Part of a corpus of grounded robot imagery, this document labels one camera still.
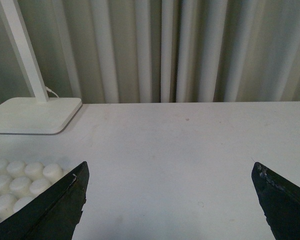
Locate white curtain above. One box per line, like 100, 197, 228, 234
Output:
0, 0, 300, 106

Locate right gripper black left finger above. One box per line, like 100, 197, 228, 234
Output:
0, 161, 90, 240

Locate white desk lamp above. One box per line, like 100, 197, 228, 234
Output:
0, 0, 82, 135

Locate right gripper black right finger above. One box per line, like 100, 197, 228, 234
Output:
251, 162, 300, 240

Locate white lamp cable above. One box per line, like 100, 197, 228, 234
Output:
44, 85, 60, 99

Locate white studded base plate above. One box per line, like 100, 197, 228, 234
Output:
0, 158, 69, 223

